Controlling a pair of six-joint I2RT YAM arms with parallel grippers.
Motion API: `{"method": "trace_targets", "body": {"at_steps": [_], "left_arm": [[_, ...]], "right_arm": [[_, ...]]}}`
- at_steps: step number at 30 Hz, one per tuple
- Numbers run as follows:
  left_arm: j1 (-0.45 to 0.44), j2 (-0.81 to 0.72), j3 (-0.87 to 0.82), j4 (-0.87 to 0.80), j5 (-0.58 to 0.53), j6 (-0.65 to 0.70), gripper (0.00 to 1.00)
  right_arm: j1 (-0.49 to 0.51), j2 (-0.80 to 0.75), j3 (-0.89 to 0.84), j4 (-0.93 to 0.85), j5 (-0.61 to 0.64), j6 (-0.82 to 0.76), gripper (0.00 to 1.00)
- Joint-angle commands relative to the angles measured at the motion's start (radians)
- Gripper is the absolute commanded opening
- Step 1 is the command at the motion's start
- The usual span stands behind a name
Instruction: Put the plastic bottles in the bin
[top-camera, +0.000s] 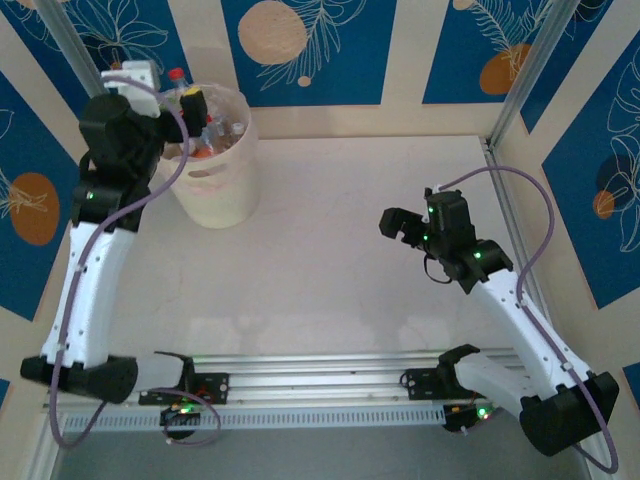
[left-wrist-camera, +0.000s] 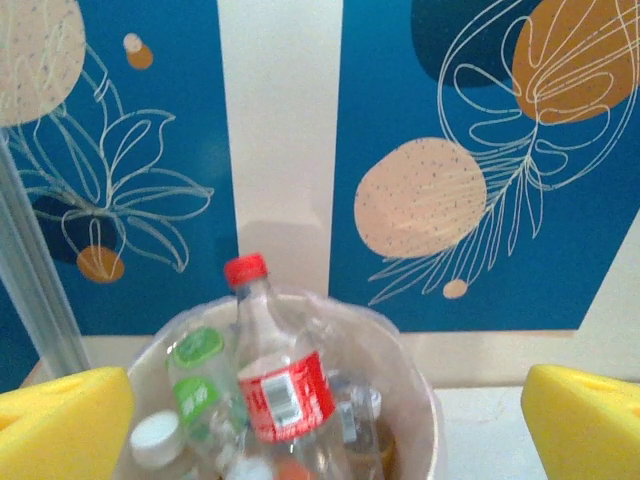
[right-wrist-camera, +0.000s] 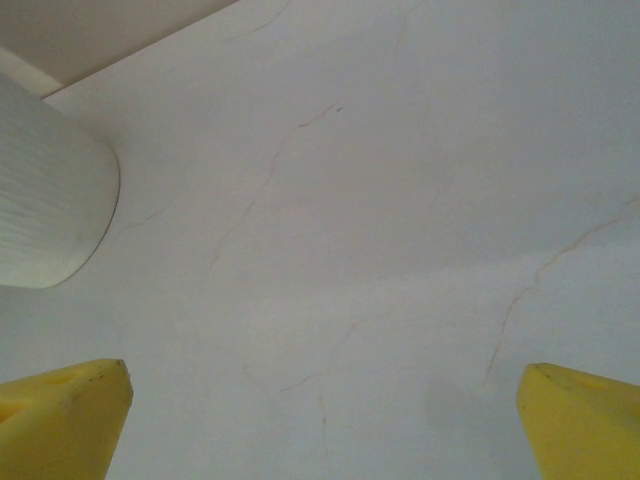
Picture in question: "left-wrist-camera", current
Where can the red label red cap bottle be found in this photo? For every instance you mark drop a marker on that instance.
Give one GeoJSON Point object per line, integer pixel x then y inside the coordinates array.
{"type": "Point", "coordinates": [285, 400]}

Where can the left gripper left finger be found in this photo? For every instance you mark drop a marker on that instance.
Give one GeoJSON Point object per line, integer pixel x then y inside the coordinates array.
{"type": "Point", "coordinates": [60, 430]}

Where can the left aluminium frame post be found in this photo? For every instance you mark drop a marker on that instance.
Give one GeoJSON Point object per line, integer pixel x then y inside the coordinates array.
{"type": "Point", "coordinates": [37, 300]}

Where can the white plastic bin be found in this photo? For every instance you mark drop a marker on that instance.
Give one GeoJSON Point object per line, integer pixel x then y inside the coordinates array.
{"type": "Point", "coordinates": [420, 415]}

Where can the green label clear bottle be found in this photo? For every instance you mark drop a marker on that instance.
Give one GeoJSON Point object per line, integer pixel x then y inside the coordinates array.
{"type": "Point", "coordinates": [192, 405]}

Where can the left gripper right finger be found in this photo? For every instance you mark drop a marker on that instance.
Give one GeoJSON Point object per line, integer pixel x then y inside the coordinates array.
{"type": "Point", "coordinates": [585, 430]}

